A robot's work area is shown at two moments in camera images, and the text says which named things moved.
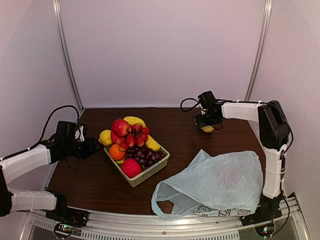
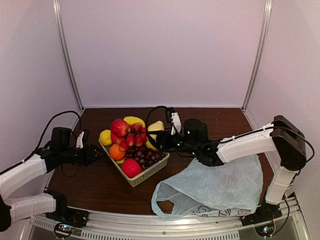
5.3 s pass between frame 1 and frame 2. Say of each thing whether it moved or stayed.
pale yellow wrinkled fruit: moved
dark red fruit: stayed
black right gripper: moved
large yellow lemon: stayed
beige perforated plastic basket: stayed
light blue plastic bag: stayed
